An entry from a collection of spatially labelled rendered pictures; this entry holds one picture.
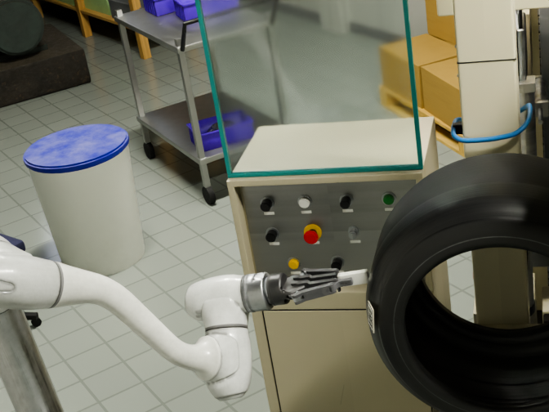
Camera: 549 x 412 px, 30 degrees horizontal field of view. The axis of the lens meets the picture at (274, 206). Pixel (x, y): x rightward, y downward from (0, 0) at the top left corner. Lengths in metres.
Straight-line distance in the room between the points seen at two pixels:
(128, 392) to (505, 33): 2.54
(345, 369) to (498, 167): 1.09
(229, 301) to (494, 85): 0.78
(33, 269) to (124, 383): 2.34
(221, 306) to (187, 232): 3.11
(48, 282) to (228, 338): 0.48
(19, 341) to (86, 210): 2.78
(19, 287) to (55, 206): 3.03
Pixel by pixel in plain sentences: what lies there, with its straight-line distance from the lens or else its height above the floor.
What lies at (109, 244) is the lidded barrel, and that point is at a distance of 5.17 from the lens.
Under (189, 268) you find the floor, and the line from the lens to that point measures 5.14.
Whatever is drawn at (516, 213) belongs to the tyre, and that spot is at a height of 1.46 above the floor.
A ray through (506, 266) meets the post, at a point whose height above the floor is 1.12.
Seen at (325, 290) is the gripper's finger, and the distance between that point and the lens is 2.33.
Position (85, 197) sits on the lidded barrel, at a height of 0.46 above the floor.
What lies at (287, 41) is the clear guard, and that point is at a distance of 2.71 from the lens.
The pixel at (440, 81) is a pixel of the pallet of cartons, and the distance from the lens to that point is 5.95.
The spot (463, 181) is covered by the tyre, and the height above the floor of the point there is 1.48.
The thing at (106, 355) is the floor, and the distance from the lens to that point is 4.62.
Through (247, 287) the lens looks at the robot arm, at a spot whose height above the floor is 1.25.
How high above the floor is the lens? 2.44
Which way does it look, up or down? 26 degrees down
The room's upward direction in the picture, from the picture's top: 10 degrees counter-clockwise
